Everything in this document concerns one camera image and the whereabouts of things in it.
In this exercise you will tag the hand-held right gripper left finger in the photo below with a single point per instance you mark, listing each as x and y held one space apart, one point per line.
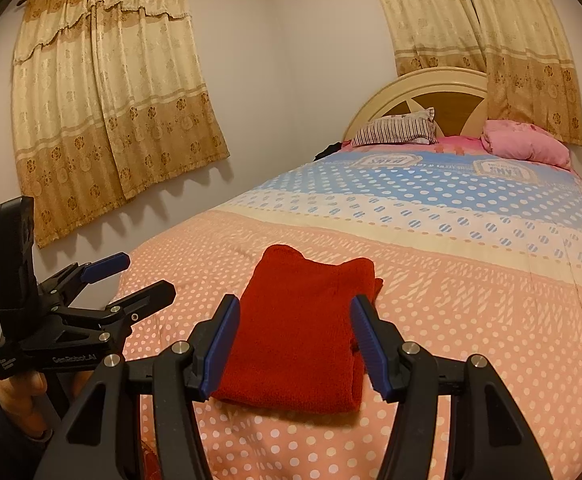
221 347

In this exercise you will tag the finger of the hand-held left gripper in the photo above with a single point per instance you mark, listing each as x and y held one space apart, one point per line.
103 266
146 295

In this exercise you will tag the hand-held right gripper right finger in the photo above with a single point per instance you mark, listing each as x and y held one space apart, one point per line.
371 350

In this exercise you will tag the red knitted sweater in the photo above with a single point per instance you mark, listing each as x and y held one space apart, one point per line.
296 335

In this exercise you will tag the person's left hand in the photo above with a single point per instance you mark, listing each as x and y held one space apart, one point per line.
18 400

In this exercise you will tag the polka dot bed blanket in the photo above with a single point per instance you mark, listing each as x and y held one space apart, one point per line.
471 310

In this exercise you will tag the beige floral curtain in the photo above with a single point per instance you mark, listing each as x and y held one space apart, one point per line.
521 35
111 110

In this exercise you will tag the dark cloth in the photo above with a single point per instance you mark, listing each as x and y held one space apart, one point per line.
328 151

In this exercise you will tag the striped pillow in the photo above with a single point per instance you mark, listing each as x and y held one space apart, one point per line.
391 130

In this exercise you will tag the pink bed sheet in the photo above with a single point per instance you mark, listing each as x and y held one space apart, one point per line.
461 145

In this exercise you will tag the pink pillow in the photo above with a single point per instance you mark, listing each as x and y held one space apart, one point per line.
521 145

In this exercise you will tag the cream wooden headboard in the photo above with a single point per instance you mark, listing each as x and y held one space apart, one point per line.
421 80

